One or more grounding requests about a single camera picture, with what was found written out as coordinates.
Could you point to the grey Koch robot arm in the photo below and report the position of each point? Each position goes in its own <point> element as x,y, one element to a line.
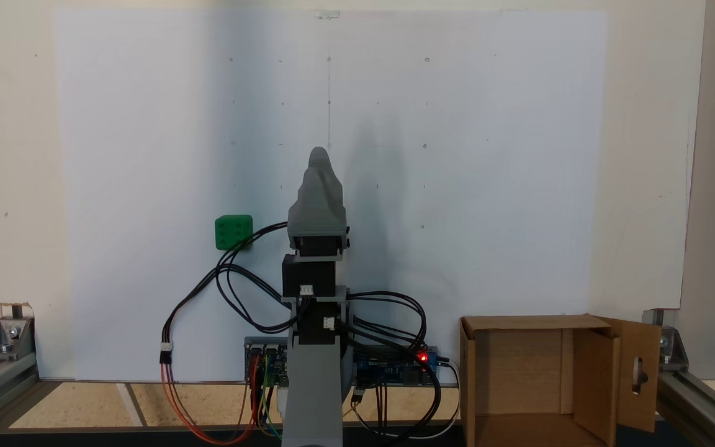
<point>317,397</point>

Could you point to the green dice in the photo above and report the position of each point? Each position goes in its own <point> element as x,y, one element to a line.
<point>233,232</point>

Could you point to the large white paper sheet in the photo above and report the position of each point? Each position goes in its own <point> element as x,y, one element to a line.
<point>146,155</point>

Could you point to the aluminium corner bracket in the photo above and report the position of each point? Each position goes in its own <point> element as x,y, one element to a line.
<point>668,347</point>
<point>8,338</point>

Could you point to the clear tape piece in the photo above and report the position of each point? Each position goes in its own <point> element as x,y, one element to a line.
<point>326,14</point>

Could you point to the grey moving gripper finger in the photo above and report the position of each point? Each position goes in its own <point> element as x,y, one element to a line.
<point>320,156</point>

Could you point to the brown cardboard box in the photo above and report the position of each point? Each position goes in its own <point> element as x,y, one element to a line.
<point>519,372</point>

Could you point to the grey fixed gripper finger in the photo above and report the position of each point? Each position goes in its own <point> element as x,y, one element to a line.
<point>319,205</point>

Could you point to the blue circuit board red LED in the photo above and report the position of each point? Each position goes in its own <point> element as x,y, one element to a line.
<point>395,369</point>

